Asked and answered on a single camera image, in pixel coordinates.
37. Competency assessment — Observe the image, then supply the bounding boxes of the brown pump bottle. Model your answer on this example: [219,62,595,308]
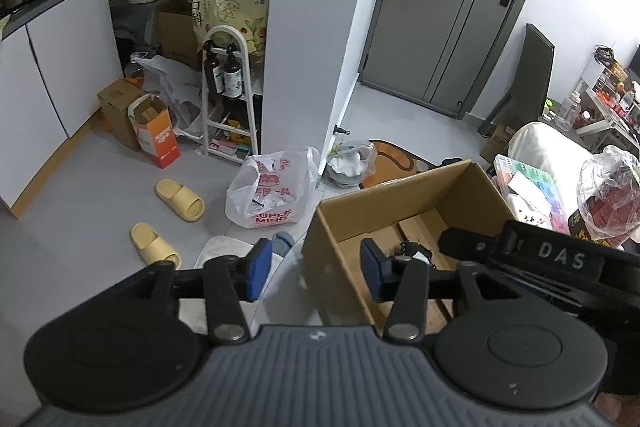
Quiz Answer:
[222,47,244,100]
[202,44,224,95]

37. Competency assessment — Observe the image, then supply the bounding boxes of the white red-print plastic bag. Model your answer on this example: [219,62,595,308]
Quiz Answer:
[225,147,321,230]

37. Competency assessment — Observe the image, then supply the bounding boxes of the white paper packet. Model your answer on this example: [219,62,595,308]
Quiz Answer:
[507,174,551,208]

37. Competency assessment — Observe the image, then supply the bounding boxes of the grey trash bag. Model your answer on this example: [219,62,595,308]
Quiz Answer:
[325,139,377,188]

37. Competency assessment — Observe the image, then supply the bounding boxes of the plastic-wrapped red canister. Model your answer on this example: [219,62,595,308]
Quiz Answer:
[567,146,640,253]

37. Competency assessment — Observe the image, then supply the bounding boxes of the white arched storage rack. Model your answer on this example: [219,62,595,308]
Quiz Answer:
[200,25,261,165]

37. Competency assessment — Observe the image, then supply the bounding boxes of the yellow printed food bag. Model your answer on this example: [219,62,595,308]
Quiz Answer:
[189,0,271,68]

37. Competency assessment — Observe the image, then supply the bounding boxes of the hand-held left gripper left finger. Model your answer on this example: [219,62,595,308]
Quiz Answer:
[145,238,274,344]

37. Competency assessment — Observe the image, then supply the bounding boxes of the flat brown cardboard box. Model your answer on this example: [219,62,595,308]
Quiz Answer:
[480,124,513,165]

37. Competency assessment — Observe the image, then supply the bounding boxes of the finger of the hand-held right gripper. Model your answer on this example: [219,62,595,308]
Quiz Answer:
[439,228,507,262]

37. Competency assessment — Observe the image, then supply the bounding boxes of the small brown cardboard box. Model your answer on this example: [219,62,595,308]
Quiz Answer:
[97,78,151,152]

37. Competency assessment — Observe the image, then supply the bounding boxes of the white cluttered shelf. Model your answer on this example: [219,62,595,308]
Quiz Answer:
[575,47,640,152]

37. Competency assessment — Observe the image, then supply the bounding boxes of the white chair cushion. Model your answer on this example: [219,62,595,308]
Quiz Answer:
[507,122,601,208]

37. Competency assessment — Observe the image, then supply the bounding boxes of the crumpled white plastic bag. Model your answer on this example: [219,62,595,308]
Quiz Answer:
[131,53,206,140]

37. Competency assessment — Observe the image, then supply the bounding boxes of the orange and white carton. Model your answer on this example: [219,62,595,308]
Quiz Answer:
[127,93,182,169]

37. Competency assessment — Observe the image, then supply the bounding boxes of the clear plastic bottle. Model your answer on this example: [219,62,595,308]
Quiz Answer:
[555,92,583,132]

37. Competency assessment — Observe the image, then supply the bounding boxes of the yellow slipper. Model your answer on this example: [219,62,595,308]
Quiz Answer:
[154,179,206,223]
[131,223,182,269]

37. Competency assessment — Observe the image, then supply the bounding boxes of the colourful compartment organizer boxes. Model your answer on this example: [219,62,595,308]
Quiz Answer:
[492,154,571,235]

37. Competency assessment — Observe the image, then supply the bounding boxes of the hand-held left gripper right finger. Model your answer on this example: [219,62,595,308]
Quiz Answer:
[360,238,506,342]

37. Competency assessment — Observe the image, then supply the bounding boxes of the tall brown cardboard box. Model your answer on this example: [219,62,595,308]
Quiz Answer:
[152,0,201,70]

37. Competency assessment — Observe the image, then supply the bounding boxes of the white cloth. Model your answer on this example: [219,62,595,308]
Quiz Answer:
[180,234,257,333]

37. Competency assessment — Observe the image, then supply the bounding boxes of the grey door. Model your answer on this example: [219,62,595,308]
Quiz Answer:
[357,0,543,118]

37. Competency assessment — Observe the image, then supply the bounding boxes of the white kitchen cabinet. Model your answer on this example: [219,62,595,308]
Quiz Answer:
[0,0,124,220]

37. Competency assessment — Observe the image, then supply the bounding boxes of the black monitor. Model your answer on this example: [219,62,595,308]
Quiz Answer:
[477,23,556,140]

